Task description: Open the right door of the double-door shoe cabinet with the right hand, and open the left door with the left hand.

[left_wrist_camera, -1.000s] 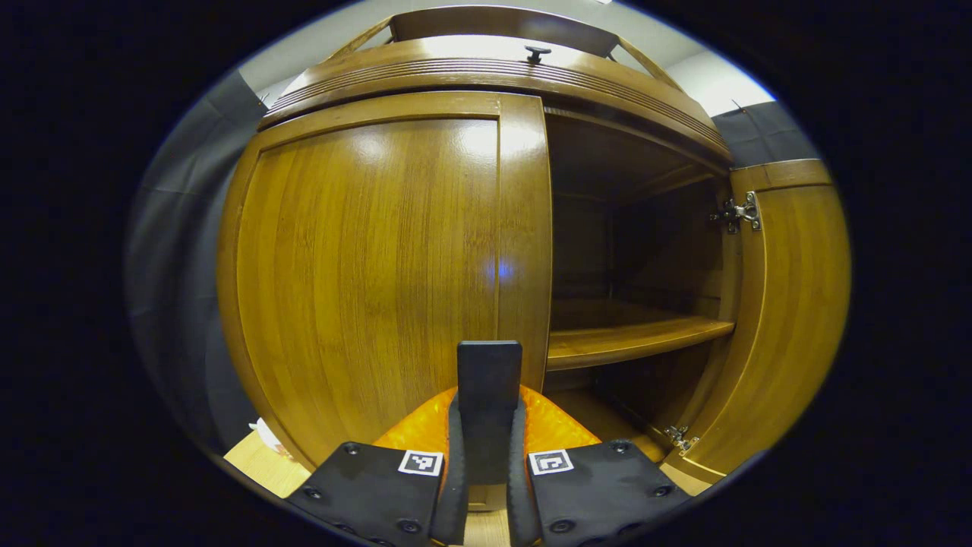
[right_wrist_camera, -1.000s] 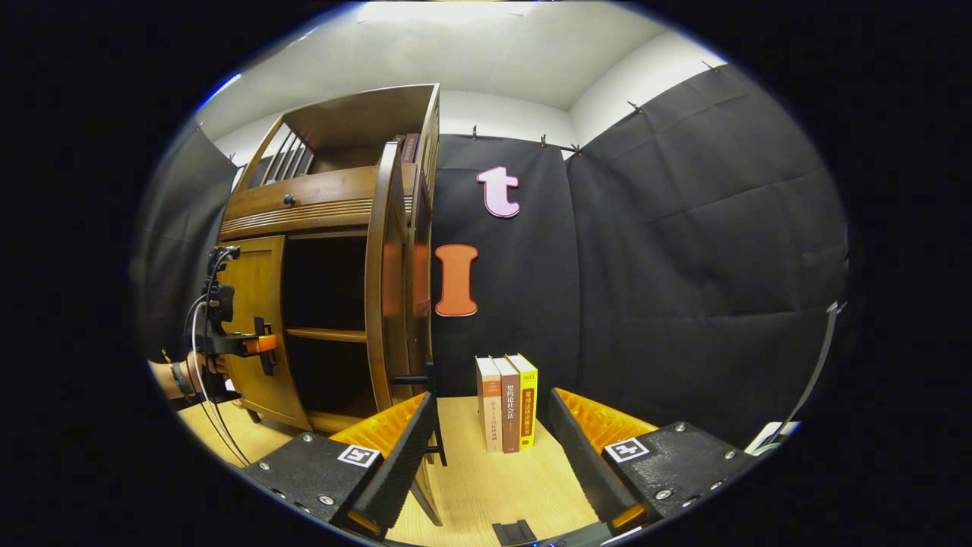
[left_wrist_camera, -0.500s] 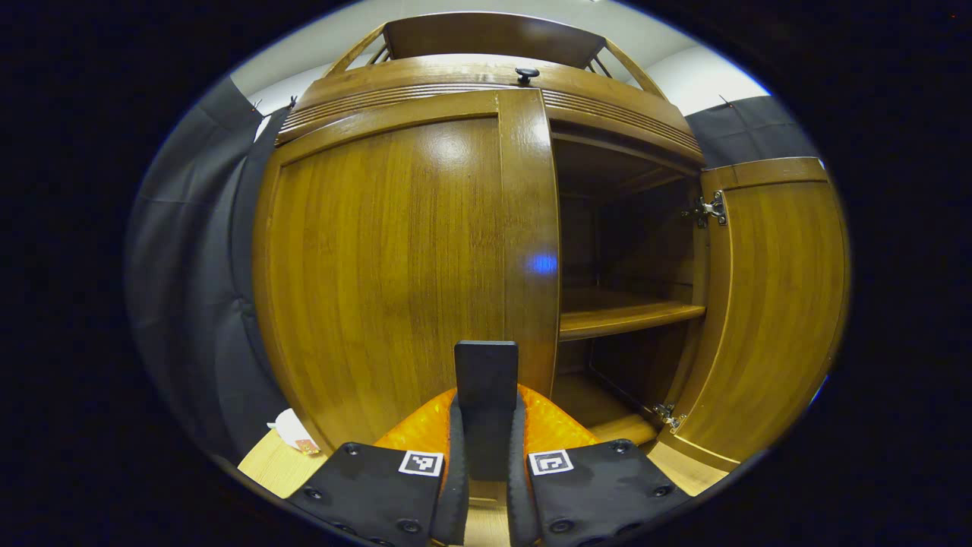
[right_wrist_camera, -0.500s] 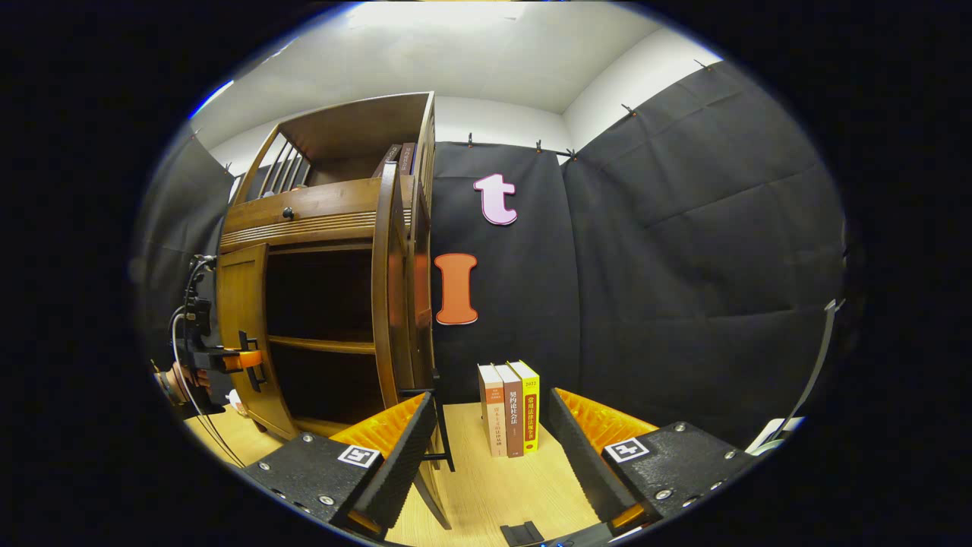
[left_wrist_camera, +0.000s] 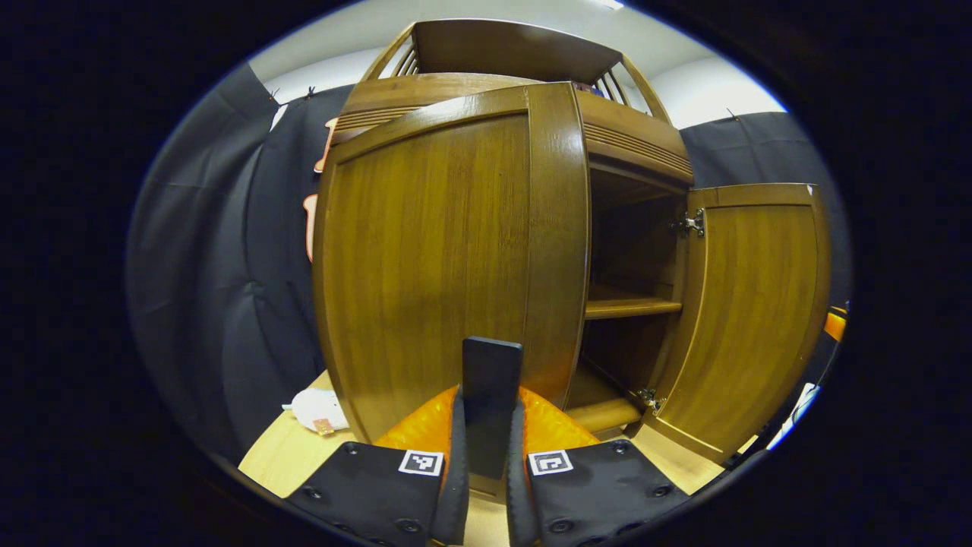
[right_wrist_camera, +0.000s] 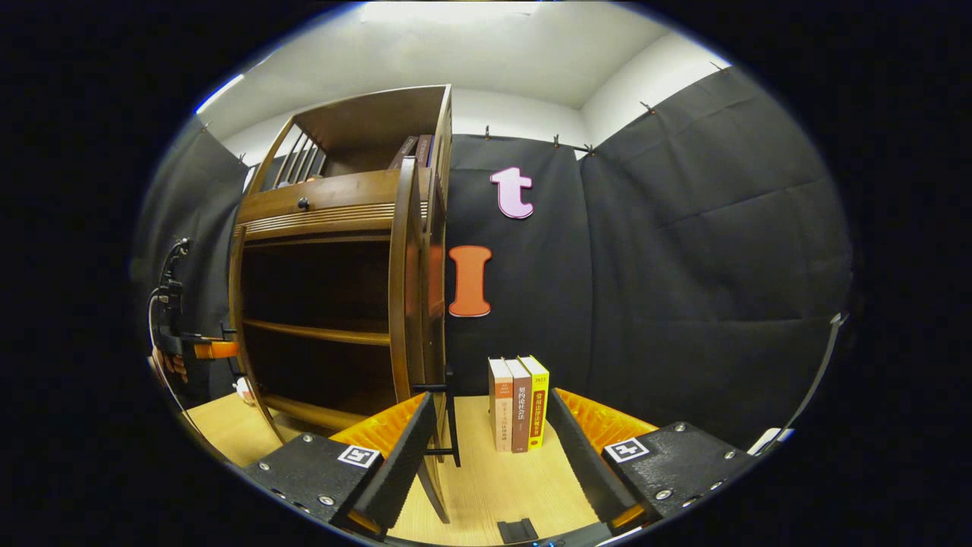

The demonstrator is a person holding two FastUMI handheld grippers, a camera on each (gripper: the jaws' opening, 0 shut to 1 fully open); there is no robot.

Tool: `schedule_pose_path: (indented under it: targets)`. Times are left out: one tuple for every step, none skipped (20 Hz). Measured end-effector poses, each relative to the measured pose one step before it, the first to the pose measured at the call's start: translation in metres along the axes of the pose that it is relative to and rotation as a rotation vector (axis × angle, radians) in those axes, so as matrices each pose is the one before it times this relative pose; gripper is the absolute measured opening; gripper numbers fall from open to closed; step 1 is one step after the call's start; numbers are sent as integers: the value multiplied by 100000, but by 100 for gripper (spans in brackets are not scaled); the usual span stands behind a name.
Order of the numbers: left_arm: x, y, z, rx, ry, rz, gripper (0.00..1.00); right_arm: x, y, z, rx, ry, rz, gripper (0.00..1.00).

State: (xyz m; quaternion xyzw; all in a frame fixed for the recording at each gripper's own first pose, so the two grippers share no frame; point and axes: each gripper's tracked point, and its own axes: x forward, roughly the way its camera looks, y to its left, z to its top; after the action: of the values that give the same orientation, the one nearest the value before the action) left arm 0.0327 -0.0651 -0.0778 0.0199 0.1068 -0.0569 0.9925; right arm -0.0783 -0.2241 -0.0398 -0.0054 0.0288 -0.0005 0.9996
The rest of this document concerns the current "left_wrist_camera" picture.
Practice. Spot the wooden inner shelf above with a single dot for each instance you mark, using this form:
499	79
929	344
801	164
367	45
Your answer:
630	306

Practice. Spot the white plush toy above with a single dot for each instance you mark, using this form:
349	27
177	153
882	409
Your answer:
319	410

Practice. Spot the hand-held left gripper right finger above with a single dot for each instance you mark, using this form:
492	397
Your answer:
518	501

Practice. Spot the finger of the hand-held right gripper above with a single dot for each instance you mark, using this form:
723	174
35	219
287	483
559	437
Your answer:
835	325

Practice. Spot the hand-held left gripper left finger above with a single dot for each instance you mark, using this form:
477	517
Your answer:
458	494

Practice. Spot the metal door hinge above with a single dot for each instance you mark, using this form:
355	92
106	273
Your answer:
651	399
688	223

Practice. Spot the black backdrop cloth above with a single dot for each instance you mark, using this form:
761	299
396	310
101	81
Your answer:
228	304

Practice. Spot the ceiling panel light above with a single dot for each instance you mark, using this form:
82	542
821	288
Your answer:
611	4

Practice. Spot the wooden cabinet door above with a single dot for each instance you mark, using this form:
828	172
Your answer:
752	319
425	266

